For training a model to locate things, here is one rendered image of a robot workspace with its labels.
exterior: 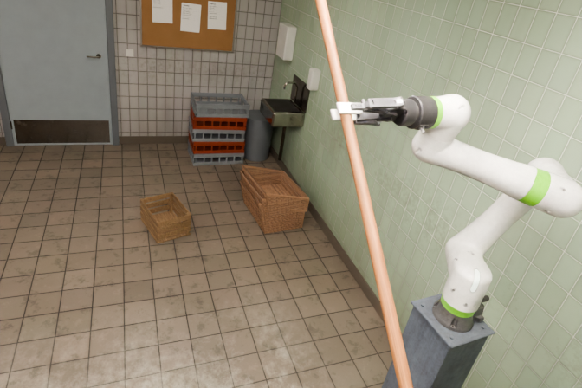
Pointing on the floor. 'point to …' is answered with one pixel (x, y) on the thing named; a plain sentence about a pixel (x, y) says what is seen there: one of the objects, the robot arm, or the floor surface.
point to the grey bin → (257, 137)
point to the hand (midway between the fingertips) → (345, 111)
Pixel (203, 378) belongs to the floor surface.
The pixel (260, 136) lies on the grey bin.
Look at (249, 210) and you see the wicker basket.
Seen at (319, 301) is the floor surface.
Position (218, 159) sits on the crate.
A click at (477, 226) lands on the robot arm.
